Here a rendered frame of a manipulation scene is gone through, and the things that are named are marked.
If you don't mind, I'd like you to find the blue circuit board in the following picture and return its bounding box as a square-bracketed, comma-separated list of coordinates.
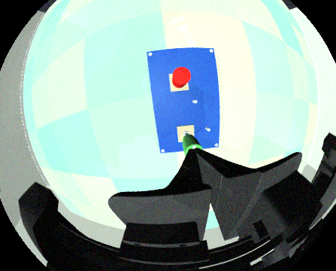
[147, 47, 221, 156]

